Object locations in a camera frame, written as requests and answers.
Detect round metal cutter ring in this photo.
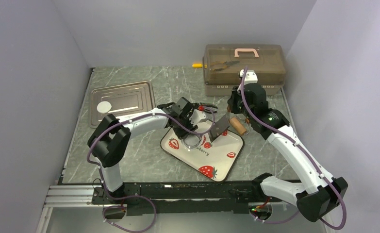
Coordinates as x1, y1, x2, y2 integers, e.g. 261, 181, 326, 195
182, 135, 201, 150

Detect spatula with wooden handle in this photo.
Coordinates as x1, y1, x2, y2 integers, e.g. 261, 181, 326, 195
207, 111, 231, 143

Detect strawberry pattern white tray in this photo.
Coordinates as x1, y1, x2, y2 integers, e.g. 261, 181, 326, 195
160, 129, 245, 183

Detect wooden rolling pin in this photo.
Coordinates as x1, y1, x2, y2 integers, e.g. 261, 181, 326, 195
229, 116, 250, 135

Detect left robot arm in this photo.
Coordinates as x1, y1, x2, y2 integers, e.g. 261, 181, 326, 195
87, 97, 197, 204

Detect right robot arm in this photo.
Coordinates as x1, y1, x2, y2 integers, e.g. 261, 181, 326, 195
228, 83, 348, 230

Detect flat round dough wrapper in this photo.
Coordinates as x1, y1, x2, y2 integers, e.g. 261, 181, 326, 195
96, 101, 112, 114

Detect brown translucent tool box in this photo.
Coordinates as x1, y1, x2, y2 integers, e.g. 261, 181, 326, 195
202, 43, 287, 97

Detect steel baking tray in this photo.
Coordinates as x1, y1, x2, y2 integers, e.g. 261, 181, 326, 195
89, 81, 155, 128

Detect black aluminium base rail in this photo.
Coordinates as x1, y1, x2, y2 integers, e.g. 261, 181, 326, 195
44, 181, 283, 219

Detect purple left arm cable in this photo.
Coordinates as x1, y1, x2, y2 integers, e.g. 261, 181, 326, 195
86, 106, 217, 232

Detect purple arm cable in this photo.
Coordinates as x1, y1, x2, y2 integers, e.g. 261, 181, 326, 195
239, 66, 348, 231
86, 106, 217, 232

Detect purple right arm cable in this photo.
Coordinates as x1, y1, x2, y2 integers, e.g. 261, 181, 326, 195
239, 66, 348, 231

